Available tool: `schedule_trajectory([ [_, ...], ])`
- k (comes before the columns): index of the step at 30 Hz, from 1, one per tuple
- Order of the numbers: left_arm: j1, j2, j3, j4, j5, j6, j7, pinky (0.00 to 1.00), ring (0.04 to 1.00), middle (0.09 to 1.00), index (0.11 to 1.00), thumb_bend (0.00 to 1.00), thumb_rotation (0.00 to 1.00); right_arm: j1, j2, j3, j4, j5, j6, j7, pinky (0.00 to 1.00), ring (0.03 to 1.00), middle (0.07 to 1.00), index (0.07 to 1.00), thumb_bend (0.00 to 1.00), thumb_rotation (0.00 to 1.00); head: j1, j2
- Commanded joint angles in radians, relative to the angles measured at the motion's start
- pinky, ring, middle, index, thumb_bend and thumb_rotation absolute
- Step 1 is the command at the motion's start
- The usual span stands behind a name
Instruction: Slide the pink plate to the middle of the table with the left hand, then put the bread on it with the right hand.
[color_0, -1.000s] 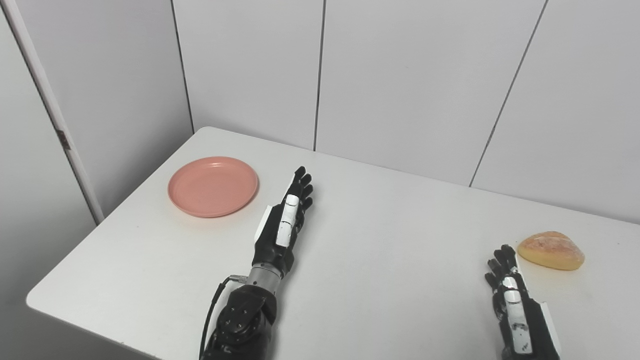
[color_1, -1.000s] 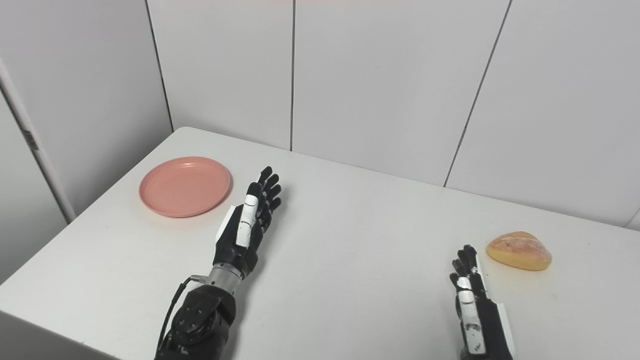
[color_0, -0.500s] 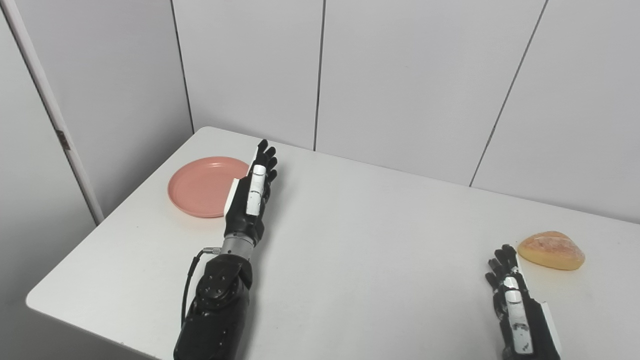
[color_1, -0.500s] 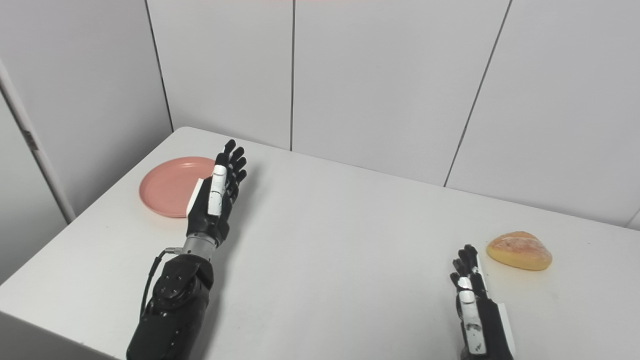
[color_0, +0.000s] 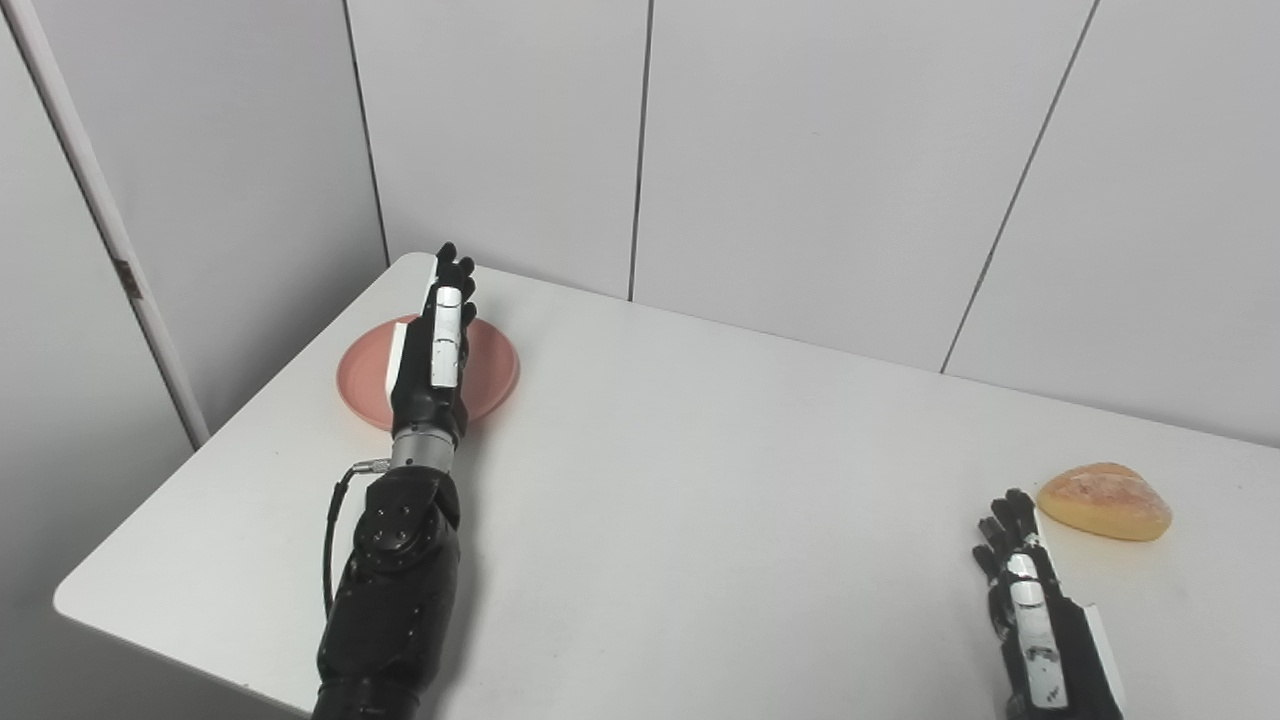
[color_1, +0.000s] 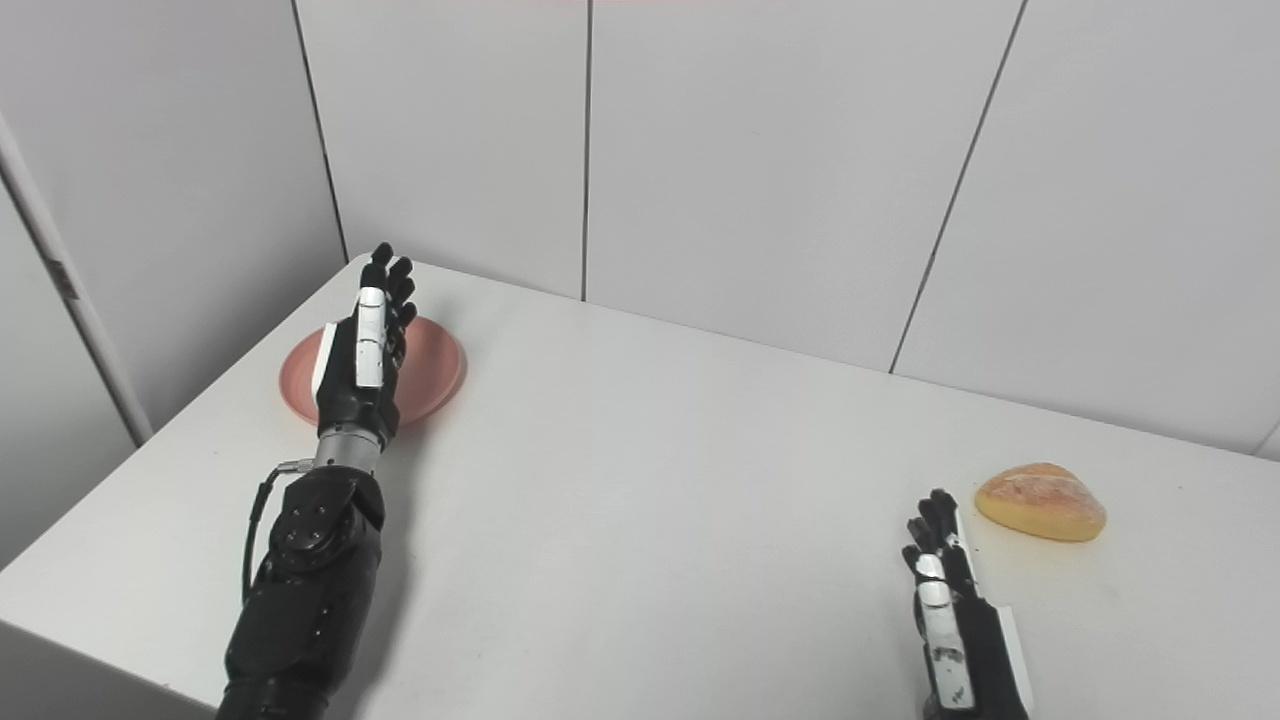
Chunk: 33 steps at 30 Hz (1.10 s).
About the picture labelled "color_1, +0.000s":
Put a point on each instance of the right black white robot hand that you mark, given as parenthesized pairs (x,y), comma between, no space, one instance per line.
(985,660)

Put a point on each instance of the small grey panel hinge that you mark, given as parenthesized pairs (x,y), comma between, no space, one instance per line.
(62,280)

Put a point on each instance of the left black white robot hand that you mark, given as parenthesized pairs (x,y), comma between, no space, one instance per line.
(345,395)

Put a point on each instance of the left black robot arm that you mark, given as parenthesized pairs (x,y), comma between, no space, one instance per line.
(310,600)

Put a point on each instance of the golden bread roll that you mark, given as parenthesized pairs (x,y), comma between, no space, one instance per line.
(1040,503)

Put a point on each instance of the pink round plate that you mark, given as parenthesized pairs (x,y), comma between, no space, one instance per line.
(435,360)

